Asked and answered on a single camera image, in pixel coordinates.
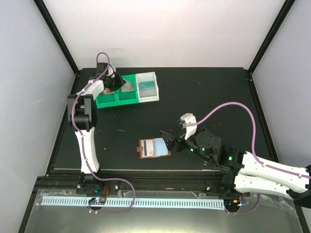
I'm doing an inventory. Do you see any brown leather card holder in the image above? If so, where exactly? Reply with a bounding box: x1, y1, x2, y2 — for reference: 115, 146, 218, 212
137, 139, 171, 159

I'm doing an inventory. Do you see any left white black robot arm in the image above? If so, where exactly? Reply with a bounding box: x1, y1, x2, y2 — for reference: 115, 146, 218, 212
67, 62, 126, 194

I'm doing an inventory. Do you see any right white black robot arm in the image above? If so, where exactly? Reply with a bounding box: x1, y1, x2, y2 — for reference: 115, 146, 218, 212
160, 128, 311, 208

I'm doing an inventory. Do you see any red spotted card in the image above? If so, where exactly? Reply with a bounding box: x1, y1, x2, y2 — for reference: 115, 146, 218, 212
100, 89, 114, 95

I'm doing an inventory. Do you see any light blue card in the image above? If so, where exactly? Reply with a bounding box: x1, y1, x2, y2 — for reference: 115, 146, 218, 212
154, 138, 169, 156

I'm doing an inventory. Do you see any teal card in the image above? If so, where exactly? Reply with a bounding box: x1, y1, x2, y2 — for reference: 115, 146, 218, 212
139, 81, 156, 90

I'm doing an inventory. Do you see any middle green bin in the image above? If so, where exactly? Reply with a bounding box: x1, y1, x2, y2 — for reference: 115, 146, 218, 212
117, 74, 138, 105

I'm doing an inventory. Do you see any green bin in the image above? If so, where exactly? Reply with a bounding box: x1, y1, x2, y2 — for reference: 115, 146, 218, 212
96, 90, 119, 109
117, 74, 138, 105

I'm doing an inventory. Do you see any left green bin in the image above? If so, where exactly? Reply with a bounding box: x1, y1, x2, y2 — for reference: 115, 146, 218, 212
96, 90, 119, 109

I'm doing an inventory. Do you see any white translucent bin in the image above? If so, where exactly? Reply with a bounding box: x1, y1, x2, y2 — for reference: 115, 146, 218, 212
136, 72, 159, 103

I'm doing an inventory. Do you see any small circuit board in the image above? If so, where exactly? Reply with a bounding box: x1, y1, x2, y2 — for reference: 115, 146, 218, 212
88, 197, 106, 205

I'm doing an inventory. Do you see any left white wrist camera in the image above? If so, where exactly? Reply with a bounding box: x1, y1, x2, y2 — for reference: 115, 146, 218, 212
106, 65, 116, 76

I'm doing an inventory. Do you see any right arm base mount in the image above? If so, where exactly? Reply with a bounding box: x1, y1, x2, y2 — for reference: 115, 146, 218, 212
205, 180, 243, 198

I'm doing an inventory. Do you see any white slotted cable duct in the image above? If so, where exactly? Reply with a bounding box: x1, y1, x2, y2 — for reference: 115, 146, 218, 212
41, 196, 225, 210

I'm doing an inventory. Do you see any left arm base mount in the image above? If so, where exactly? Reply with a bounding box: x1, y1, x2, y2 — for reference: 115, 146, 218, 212
76, 176, 119, 196

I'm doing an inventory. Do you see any left black frame post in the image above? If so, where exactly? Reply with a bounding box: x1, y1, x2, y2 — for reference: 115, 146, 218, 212
34, 0, 79, 75

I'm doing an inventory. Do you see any black frame post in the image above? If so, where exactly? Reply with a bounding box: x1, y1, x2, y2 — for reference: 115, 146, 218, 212
248, 0, 295, 75
34, 0, 79, 75

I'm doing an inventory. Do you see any right black frame post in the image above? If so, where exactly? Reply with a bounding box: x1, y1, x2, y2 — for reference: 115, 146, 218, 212
248, 0, 295, 75

